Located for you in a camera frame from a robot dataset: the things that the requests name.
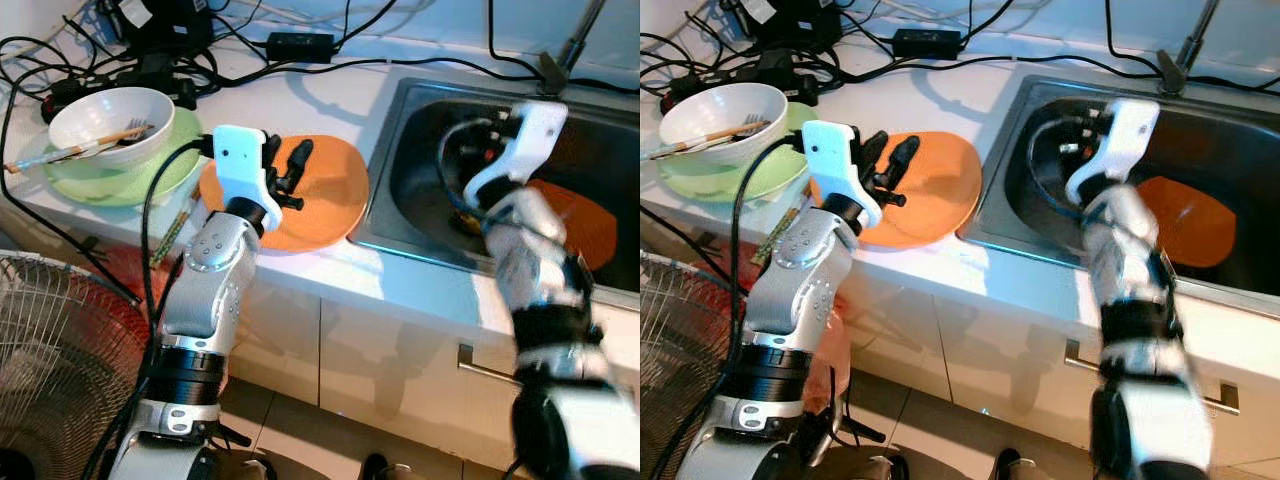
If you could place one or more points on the orange plastic plate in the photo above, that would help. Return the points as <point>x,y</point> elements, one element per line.
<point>335,200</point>
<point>950,195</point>

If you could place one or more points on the gold metal spoon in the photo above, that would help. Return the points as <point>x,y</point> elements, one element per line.
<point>465,220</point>

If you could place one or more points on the brown patterned chopstick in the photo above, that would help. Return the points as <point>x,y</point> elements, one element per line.
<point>178,228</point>
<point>775,232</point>
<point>781,229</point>
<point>172,232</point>

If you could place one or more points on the orange plastic bowl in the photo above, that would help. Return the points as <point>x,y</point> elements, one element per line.
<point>1195,220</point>
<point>590,225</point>

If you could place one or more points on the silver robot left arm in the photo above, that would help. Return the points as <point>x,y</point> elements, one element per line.
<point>800,290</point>
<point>205,290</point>

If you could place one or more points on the white kitchen cabinet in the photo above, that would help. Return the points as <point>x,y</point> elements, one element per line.
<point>400,350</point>
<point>1000,350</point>

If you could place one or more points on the stainless steel sink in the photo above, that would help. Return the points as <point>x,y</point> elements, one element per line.
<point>420,150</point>
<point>1010,150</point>

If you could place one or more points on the light green plate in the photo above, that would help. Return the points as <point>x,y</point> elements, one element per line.
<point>175,170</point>
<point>795,165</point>

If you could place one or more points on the black power adapter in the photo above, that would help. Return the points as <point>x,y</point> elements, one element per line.
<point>925,43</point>
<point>298,46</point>

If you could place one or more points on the black power strip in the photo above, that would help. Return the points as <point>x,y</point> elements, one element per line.
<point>780,78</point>
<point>150,80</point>

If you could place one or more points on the silver fork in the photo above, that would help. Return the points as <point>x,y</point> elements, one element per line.
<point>750,123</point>
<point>135,128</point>

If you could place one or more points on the black electronics box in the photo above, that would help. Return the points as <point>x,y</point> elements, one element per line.
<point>160,20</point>
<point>790,20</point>

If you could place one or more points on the pale wooden chopstick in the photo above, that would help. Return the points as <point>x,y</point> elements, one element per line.
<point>670,152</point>
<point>70,152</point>
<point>40,160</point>
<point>695,145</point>

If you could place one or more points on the white ceramic bowl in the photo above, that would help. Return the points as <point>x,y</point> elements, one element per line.
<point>700,100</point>
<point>90,105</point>

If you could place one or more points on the grey standing fan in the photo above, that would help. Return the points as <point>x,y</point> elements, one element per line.
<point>690,350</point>
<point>60,350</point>

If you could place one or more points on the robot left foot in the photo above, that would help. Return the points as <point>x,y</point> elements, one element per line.
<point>880,468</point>
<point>250,468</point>

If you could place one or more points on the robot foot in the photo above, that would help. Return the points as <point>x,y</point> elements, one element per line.
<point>1018,465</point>
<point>250,468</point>
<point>388,468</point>
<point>880,468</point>

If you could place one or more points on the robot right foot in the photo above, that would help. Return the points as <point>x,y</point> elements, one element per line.
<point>388,468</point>
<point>1018,465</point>

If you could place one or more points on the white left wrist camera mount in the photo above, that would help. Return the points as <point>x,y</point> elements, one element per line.
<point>830,155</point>
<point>240,160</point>

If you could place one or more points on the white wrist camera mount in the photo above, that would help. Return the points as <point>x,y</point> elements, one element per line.
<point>535,130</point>
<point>240,160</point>
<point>1125,130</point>
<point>830,155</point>

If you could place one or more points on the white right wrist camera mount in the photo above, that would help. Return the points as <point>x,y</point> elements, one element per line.
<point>535,130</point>
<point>1125,130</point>

